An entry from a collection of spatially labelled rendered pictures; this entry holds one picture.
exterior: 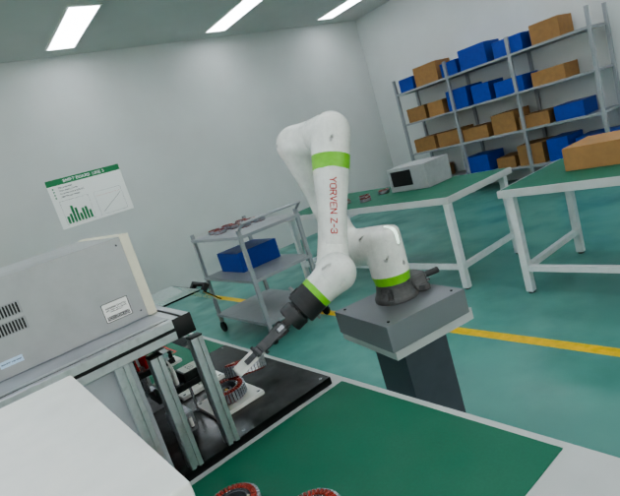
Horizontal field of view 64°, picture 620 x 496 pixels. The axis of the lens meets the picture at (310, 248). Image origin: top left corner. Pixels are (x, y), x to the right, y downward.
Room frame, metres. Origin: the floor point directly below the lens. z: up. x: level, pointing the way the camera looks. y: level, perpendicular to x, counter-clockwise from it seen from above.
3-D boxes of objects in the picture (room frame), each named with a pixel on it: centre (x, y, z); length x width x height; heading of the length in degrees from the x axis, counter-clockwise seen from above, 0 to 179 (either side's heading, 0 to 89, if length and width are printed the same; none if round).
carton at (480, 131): (7.46, -3.00, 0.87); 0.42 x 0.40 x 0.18; 34
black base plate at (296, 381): (1.41, 0.43, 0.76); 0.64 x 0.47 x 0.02; 35
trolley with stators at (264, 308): (4.21, 0.49, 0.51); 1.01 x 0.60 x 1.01; 35
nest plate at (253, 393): (1.32, 0.35, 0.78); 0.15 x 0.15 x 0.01; 35
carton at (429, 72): (7.97, -2.64, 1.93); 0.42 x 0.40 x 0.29; 37
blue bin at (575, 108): (6.34, -3.77, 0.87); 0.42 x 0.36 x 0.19; 127
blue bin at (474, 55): (7.27, -3.12, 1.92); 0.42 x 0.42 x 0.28; 37
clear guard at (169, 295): (1.56, 0.52, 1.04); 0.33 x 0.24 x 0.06; 125
